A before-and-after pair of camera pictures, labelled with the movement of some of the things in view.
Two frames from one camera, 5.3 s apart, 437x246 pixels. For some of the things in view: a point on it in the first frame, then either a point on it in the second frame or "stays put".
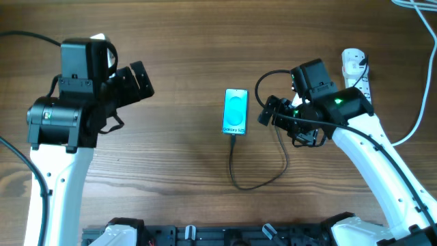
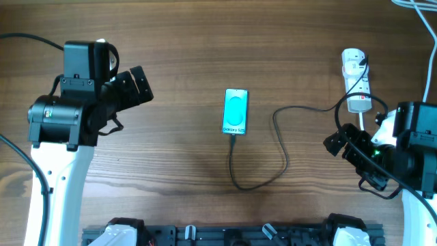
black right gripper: x=308 y=137 → x=354 y=156
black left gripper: x=127 y=77 stays put
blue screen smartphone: x=235 y=111 stays put
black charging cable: x=286 y=150 stays put
